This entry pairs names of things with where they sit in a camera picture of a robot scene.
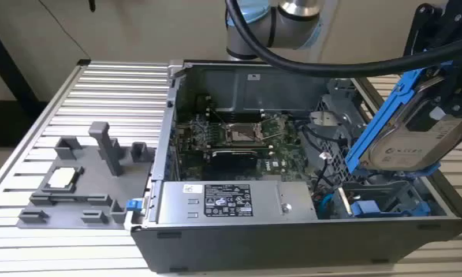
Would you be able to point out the CPU socket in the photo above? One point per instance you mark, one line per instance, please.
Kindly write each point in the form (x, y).
(240, 135)

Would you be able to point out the hard disk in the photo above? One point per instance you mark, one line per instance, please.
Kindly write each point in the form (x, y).
(407, 144)

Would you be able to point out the small black wall object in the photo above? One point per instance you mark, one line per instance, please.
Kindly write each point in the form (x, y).
(92, 5)

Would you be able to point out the black graphics card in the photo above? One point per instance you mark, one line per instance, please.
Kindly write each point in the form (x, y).
(231, 166)

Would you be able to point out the grey parts rack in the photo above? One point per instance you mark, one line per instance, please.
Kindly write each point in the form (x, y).
(92, 184)

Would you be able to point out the empty blue disk carrier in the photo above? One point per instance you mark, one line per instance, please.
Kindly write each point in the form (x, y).
(363, 208)

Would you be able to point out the black open PC case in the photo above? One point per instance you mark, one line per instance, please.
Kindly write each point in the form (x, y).
(253, 248)

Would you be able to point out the green motherboard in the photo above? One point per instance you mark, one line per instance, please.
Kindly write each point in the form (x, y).
(288, 161)

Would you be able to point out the silver power supply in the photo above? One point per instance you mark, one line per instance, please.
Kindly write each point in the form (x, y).
(176, 207)

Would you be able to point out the black stand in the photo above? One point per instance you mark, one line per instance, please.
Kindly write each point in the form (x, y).
(10, 124)

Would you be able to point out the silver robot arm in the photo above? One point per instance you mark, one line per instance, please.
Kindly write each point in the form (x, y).
(284, 31)

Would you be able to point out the silver CPU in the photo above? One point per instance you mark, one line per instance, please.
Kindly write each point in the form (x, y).
(62, 177)

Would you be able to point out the blue case latch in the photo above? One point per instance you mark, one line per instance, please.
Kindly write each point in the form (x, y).
(133, 205)

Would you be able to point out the perforated metal drive cage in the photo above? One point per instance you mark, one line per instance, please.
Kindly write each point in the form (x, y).
(340, 161)

